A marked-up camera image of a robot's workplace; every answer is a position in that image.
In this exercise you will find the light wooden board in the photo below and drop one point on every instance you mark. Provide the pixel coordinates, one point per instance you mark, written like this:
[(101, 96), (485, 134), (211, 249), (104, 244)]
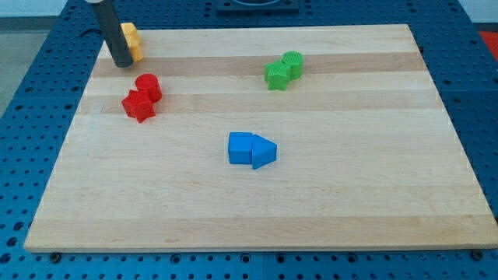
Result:
[(367, 156)]

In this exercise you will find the blue cube block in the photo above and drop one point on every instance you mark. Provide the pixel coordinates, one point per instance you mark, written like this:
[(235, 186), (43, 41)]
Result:
[(240, 147)]

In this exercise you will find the blue triangle block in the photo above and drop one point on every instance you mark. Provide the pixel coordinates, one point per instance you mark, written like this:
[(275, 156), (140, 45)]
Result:
[(263, 151)]

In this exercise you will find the green star block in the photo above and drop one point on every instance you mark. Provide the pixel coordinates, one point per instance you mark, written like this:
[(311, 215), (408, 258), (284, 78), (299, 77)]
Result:
[(277, 75)]

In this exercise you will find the green cylinder block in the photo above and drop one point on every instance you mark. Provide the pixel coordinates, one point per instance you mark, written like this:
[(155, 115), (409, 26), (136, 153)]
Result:
[(295, 60)]

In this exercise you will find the red cylinder block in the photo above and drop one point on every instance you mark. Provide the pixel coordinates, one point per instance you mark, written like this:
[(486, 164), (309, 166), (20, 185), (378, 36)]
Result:
[(150, 83)]

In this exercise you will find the red star block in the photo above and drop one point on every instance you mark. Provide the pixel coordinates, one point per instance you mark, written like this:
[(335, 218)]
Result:
[(138, 105)]

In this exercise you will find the yellow block lower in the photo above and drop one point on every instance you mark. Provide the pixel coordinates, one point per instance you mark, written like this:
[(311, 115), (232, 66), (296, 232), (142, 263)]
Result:
[(136, 52)]

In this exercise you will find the yellow block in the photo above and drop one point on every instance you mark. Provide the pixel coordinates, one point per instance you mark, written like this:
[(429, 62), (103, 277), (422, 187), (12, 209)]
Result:
[(136, 52), (131, 34)]

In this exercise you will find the yellow block upper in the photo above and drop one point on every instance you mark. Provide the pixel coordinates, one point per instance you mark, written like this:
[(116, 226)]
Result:
[(131, 34)]

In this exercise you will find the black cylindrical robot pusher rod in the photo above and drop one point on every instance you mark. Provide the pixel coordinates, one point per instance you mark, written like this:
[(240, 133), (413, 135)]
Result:
[(110, 26)]

